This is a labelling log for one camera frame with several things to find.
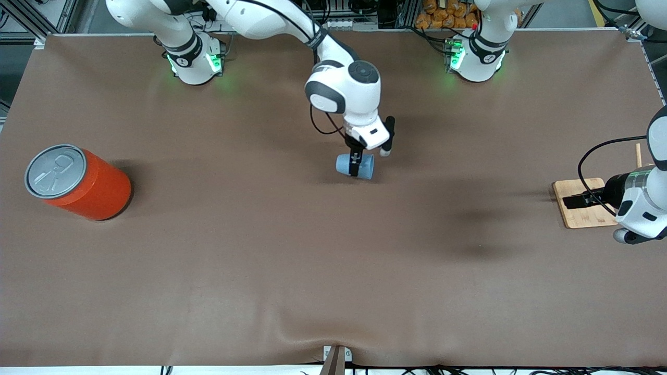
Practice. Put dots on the brown table cover mat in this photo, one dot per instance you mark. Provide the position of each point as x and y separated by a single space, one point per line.
333 260

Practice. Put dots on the orange can with grey lid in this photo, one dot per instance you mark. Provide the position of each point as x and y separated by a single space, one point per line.
99 190

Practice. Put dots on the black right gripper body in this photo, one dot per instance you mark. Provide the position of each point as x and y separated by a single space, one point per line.
356 145

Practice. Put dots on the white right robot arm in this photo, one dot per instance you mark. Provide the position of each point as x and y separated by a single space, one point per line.
346 88

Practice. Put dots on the bag of orange snacks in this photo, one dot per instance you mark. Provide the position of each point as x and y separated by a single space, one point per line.
443 14

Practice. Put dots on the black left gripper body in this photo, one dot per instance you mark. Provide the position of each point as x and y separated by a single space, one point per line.
608 191

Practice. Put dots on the aluminium frame post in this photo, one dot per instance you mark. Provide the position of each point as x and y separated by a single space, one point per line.
633 28
36 18

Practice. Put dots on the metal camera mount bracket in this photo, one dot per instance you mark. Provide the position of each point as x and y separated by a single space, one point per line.
336 360

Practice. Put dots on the white power strip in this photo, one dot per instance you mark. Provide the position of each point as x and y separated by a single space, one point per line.
346 24

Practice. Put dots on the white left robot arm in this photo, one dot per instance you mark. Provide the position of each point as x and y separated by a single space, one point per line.
479 57

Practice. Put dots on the wooden cup rack stand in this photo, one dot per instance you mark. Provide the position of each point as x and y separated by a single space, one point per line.
583 216

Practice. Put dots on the light blue plastic cup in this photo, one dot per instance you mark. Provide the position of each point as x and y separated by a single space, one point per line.
365 166

